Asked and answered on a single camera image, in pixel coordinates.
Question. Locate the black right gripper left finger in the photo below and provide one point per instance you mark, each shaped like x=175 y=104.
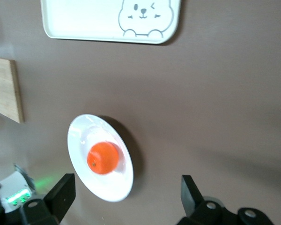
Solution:
x=61 y=194

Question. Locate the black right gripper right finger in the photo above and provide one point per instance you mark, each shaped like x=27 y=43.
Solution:
x=192 y=199

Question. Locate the white round plate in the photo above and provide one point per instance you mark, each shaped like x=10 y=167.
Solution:
x=107 y=187

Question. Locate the orange fruit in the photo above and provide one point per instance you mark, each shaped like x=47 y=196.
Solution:
x=103 y=158

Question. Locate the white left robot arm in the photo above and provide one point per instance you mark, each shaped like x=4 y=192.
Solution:
x=11 y=185

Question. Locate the wooden cutting board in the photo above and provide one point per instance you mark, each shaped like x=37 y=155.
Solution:
x=4 y=89

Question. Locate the cream bear print tray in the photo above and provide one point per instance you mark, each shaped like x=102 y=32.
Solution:
x=84 y=18

